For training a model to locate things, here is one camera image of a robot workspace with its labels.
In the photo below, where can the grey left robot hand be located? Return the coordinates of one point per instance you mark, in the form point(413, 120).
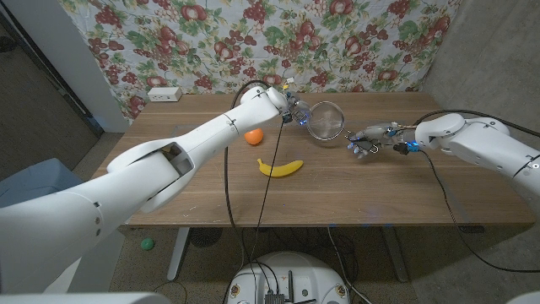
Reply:
point(300, 112)

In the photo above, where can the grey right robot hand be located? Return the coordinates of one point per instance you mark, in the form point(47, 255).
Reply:
point(379, 135)

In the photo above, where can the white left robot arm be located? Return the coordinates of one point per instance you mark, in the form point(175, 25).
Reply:
point(126, 177)

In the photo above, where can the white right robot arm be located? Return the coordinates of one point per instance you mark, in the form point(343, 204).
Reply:
point(485, 143)

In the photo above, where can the orange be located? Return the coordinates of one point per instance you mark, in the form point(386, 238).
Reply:
point(254, 137)

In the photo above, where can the yellow toy banana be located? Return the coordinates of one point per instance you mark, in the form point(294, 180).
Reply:
point(278, 169)

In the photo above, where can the floral fruit print backdrop cloth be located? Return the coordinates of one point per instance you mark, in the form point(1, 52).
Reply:
point(253, 42)

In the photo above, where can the white table leg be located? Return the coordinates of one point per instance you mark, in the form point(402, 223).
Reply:
point(394, 253)
point(178, 253)

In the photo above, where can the white power strip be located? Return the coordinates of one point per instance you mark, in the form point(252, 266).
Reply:
point(164, 94)

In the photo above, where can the white robot torso base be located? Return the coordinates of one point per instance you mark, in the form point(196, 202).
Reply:
point(308, 278)

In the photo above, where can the small green ball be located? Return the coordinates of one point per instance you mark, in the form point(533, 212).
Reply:
point(147, 244)

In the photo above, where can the blue-grey bin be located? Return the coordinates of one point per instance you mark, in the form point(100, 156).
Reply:
point(34, 181)

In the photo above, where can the white robot chest edge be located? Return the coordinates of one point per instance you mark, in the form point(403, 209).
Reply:
point(84, 298)

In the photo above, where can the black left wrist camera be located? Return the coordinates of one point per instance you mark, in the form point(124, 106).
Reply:
point(287, 117)

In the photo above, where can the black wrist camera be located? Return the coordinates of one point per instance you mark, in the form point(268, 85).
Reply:
point(287, 117)
point(407, 148)

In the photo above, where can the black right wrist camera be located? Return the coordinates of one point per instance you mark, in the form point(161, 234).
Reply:
point(407, 148)

